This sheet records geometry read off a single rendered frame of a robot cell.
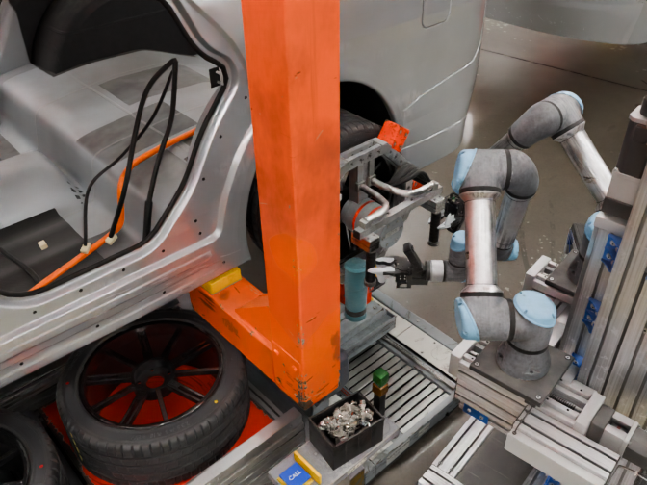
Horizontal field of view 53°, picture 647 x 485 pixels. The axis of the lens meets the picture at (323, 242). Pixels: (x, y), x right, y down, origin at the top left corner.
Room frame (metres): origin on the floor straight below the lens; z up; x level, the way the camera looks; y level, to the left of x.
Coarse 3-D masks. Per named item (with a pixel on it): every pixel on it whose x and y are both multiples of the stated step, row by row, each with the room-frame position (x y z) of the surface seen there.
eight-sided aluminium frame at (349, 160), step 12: (360, 144) 2.06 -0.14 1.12; (372, 144) 2.08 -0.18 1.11; (384, 144) 2.07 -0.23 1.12; (348, 156) 2.00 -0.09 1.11; (360, 156) 1.99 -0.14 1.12; (372, 156) 2.02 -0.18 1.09; (384, 156) 2.13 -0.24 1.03; (396, 156) 2.11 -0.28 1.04; (348, 168) 1.94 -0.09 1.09; (396, 168) 2.19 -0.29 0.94; (396, 204) 2.19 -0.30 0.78; (384, 252) 2.08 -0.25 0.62
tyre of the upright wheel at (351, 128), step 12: (348, 120) 2.14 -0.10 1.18; (360, 120) 2.17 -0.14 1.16; (348, 132) 2.07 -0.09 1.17; (360, 132) 2.10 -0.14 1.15; (372, 132) 2.14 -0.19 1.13; (348, 144) 2.06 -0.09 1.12; (252, 192) 2.00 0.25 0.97; (252, 204) 1.99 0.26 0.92; (252, 216) 1.97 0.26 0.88; (252, 228) 1.99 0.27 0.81; (252, 240) 2.01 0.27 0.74; (360, 252) 2.11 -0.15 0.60
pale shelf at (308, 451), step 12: (384, 420) 1.38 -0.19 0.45; (384, 432) 1.33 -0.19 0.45; (396, 432) 1.33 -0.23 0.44; (312, 444) 1.29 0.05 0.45; (384, 444) 1.30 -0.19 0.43; (288, 456) 1.24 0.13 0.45; (312, 456) 1.24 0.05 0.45; (360, 456) 1.24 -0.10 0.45; (276, 468) 1.20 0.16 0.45; (324, 468) 1.20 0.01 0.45; (348, 468) 1.20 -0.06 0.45; (276, 480) 1.16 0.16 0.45; (324, 480) 1.16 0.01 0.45; (336, 480) 1.16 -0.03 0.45
